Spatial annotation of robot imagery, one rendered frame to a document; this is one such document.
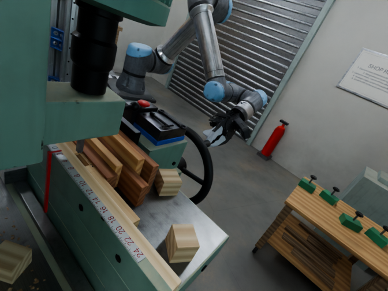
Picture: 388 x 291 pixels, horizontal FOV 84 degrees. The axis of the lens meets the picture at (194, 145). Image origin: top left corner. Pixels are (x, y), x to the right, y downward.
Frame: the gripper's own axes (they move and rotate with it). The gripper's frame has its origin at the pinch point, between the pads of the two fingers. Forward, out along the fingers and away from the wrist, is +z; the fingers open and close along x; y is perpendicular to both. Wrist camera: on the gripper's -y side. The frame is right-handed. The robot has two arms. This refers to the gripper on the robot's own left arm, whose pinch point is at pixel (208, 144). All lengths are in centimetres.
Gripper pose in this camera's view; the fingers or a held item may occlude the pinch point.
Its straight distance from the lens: 74.2
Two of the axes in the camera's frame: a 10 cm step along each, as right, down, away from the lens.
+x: -2.9, -7.9, -5.4
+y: -6.5, -2.4, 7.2
